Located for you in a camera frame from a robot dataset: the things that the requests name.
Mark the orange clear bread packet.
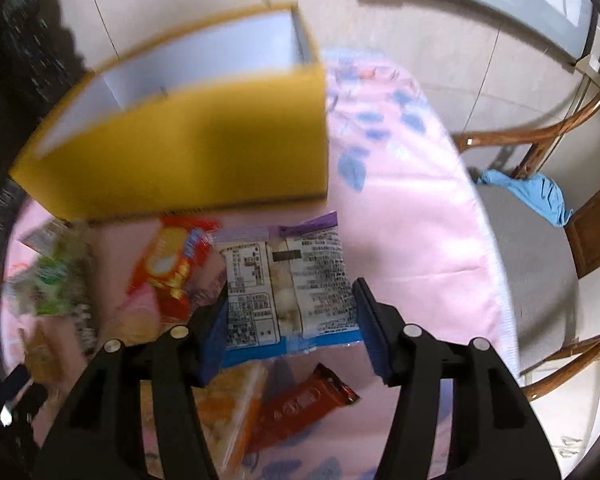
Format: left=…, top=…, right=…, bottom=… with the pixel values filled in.
left=192, top=362, right=268, bottom=476

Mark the pink floral tablecloth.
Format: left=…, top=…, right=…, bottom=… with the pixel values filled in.
left=0, top=47, right=521, bottom=480

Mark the yellow cardboard box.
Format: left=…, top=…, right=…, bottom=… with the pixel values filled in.
left=7, top=2, right=329, bottom=223

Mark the black speckled object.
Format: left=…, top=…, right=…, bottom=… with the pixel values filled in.
left=0, top=0, right=96, bottom=281

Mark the wooden chair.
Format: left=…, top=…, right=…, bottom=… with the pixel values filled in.
left=452, top=72, right=600, bottom=403

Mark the red brown bar packet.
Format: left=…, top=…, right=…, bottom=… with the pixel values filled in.
left=250, top=362, right=361, bottom=453

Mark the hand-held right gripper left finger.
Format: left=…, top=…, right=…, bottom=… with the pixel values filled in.
left=30, top=287, right=231, bottom=480

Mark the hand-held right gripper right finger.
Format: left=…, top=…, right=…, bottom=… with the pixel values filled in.
left=351, top=276, right=563, bottom=480

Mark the white blue snack packet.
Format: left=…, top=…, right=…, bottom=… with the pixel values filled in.
left=212, top=211, right=363, bottom=368

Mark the grey seat cushion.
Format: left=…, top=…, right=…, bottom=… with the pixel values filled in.
left=475, top=184, right=588, bottom=376

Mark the blue cloth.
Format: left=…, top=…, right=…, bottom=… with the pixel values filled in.
left=475, top=169, right=575, bottom=228

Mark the brown snack packet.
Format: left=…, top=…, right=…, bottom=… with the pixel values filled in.
left=22, top=320, right=66, bottom=383

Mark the red cracker packet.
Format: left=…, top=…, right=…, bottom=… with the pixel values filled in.
left=125, top=216, right=221, bottom=323

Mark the green snack packet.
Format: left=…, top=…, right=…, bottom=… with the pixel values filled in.
left=2, top=220, right=97, bottom=318

